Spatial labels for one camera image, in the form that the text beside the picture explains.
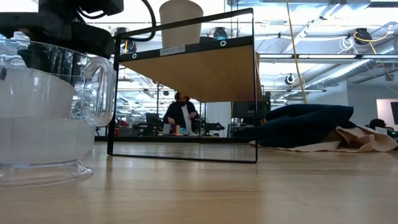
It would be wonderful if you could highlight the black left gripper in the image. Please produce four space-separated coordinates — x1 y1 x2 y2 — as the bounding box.
0 12 116 58

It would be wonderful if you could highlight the beige cup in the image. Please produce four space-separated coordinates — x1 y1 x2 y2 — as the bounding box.
159 0 205 49

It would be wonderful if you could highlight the navy blue cloth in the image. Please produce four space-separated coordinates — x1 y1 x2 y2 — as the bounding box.
257 104 356 149

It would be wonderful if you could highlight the black perforated computer case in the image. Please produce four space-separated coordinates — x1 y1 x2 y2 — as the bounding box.
231 91 272 138

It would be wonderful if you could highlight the seated person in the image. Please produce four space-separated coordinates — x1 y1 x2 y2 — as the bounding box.
368 118 389 130

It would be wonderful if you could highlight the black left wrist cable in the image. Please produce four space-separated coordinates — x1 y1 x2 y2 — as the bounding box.
124 0 157 43

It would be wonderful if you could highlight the wooden shelf with black frame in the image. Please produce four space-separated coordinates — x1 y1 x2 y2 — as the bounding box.
107 7 259 164

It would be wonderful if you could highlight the yellow cable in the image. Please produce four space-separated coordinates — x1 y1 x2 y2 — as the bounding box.
285 0 308 105

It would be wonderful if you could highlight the silver ceiling duct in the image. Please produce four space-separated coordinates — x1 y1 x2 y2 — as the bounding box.
306 58 398 91

